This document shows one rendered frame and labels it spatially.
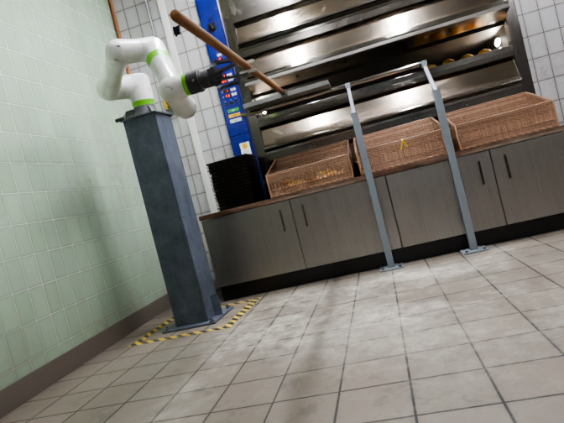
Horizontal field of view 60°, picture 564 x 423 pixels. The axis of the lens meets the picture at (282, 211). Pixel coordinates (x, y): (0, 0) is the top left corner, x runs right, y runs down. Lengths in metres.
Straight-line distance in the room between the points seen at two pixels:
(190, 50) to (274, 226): 1.55
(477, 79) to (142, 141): 2.24
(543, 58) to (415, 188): 1.30
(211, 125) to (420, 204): 1.67
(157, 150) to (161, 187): 0.20
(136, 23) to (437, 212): 2.62
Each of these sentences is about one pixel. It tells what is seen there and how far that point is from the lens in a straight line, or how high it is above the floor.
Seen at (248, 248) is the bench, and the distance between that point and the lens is 3.15.
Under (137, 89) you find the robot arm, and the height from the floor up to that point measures 1.35.
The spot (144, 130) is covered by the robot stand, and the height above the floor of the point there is 1.11.
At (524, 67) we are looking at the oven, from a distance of 3.75.
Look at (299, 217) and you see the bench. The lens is 3.06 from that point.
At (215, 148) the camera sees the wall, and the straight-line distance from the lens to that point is 3.76.
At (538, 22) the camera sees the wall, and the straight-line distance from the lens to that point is 3.83.
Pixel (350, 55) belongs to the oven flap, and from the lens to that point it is 3.52.
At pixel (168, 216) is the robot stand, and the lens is 2.78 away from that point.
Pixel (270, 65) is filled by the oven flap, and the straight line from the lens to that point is 3.72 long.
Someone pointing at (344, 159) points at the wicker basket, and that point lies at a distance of 3.10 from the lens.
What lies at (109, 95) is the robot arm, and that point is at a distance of 2.88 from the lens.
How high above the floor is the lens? 0.58
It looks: 2 degrees down
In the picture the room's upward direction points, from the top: 14 degrees counter-clockwise
